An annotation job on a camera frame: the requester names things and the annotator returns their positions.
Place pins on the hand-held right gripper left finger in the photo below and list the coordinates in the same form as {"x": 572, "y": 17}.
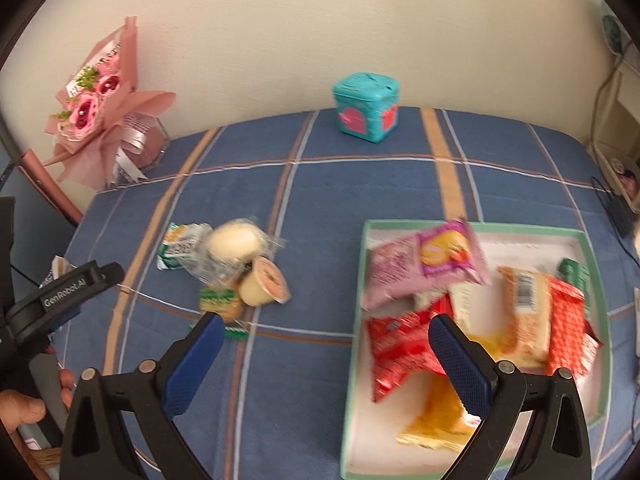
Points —
{"x": 192, "y": 360}

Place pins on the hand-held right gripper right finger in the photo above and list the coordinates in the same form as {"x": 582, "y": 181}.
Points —
{"x": 460, "y": 365}

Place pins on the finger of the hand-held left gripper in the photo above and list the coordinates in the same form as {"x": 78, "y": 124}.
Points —
{"x": 65, "y": 297}

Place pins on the yellow clear snack packet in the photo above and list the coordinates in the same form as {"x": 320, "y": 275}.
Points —
{"x": 440, "y": 420}

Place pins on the shiny red snack packet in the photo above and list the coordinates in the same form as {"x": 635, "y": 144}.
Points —
{"x": 400, "y": 355}

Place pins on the beige long snack packet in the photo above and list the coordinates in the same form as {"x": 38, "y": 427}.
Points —
{"x": 525, "y": 320}

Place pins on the white box lid green rim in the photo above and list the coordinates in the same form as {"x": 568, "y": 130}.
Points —
{"x": 380, "y": 440}

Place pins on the red patterned snack packet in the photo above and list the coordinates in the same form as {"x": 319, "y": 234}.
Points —
{"x": 567, "y": 330}

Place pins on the pale pink snack packet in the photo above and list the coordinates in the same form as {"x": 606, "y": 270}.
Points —
{"x": 392, "y": 272}

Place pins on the person's left hand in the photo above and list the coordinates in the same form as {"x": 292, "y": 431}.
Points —
{"x": 22, "y": 410}

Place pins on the beige green snack packet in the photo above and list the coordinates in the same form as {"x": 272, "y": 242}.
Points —
{"x": 465, "y": 302}

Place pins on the green round pastry packet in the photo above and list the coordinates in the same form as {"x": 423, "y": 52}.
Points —
{"x": 220, "y": 300}

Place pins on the pudding cup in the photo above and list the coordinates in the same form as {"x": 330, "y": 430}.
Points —
{"x": 260, "y": 285}

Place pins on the green white snack packet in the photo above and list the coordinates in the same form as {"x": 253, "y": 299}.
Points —
{"x": 177, "y": 247}

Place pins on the reddish brown wooden board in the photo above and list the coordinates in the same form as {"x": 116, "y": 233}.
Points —
{"x": 50, "y": 185}

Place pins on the clear bread packet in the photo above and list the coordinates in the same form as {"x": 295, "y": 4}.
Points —
{"x": 235, "y": 240}

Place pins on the dark green snack packet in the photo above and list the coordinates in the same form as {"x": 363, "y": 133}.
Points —
{"x": 575, "y": 272}

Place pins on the clear plastic box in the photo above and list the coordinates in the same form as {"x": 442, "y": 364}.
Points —
{"x": 147, "y": 145}

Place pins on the blue plaid bed sheet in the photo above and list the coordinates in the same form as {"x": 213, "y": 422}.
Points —
{"x": 300, "y": 200}

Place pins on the pink flower bouquet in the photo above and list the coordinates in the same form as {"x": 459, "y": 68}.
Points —
{"x": 100, "y": 105}

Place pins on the teal toy box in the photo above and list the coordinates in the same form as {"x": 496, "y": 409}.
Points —
{"x": 365, "y": 110}

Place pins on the white shelf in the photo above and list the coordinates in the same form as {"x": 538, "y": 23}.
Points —
{"x": 627, "y": 125}

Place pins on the teal round wall fixture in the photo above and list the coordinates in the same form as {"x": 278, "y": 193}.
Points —
{"x": 612, "y": 32}

